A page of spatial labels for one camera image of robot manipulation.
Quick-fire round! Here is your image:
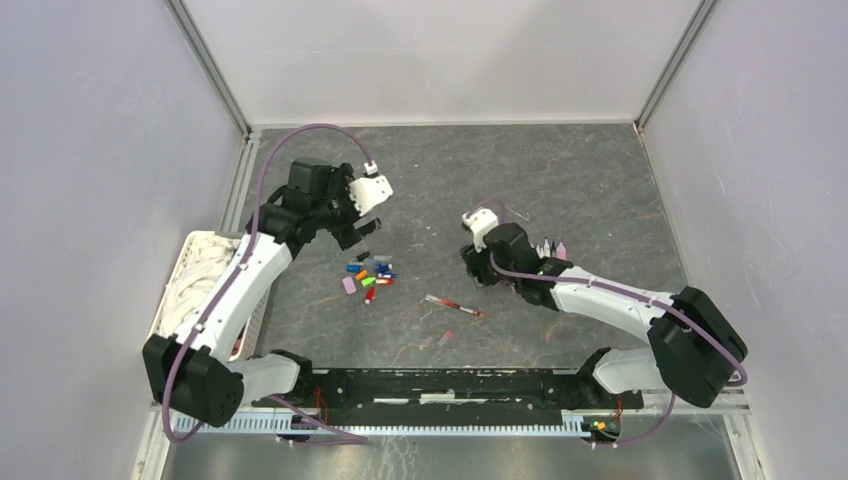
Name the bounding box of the pink highlighter cap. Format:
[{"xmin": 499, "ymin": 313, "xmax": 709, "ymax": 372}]
[{"xmin": 342, "ymin": 276, "xmax": 358, "ymax": 295}]

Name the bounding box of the clear pink pen cap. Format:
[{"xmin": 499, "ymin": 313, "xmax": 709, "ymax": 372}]
[{"xmin": 437, "ymin": 330, "xmax": 454, "ymax": 347}]

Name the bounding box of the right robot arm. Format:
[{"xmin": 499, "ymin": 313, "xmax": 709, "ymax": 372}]
[{"xmin": 460, "ymin": 209, "xmax": 749, "ymax": 408}]

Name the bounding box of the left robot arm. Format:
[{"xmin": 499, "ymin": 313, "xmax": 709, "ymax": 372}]
[{"xmin": 142, "ymin": 157, "xmax": 393, "ymax": 427}]

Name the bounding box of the white perforated basket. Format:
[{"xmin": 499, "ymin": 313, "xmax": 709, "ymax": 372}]
[{"xmin": 144, "ymin": 230, "xmax": 273, "ymax": 362}]

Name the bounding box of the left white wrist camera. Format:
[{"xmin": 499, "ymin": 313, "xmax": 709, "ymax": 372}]
[{"xmin": 348, "ymin": 175, "xmax": 394, "ymax": 217}]

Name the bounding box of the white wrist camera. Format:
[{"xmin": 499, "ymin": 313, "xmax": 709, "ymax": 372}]
[
  {"xmin": 348, "ymin": 175, "xmax": 394, "ymax": 217},
  {"xmin": 462, "ymin": 208, "xmax": 500, "ymax": 253}
]

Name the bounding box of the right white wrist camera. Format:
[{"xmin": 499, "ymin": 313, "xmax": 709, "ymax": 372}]
[{"xmin": 462, "ymin": 208, "xmax": 500, "ymax": 253}]

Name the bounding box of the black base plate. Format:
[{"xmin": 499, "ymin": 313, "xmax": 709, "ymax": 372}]
[{"xmin": 283, "ymin": 368, "xmax": 644, "ymax": 427}]

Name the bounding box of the slotted cable duct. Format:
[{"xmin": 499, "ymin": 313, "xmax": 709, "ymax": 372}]
[{"xmin": 198, "ymin": 410, "xmax": 591, "ymax": 439}]

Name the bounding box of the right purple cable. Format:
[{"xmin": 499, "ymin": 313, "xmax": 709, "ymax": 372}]
[{"xmin": 463, "ymin": 197, "xmax": 750, "ymax": 449}]

